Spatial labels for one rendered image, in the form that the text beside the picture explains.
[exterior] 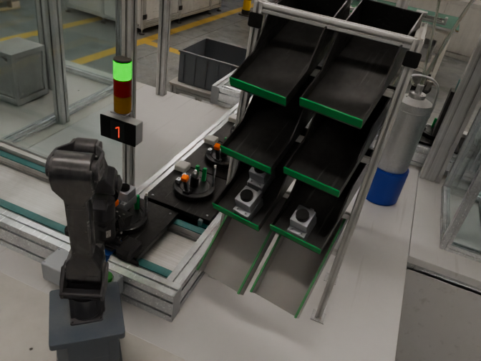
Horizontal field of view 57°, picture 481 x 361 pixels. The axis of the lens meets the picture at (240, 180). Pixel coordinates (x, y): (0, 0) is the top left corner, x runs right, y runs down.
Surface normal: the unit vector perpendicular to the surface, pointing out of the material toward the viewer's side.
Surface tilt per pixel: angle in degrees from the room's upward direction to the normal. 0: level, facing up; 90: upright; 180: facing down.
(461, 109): 90
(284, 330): 0
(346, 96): 25
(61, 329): 0
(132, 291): 90
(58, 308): 0
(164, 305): 90
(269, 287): 45
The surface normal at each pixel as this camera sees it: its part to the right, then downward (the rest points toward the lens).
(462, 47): -0.44, 0.44
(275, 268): -0.27, -0.29
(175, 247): 0.14, -0.83
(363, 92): -0.10, -0.58
